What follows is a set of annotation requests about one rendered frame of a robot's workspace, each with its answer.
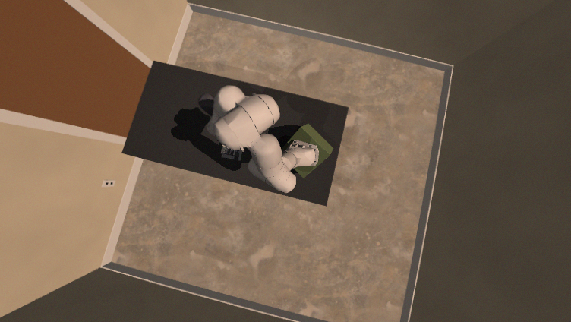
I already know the grey bench vise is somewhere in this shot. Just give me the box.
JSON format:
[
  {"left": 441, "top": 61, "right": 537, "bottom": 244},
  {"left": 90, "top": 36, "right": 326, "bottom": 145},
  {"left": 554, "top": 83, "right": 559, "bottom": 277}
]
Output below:
[{"left": 221, "top": 145, "right": 242, "bottom": 161}]

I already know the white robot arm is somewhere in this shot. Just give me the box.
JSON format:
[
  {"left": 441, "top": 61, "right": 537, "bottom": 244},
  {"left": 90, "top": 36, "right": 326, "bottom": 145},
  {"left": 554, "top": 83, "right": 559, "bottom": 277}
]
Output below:
[{"left": 198, "top": 85, "right": 319, "bottom": 193}]

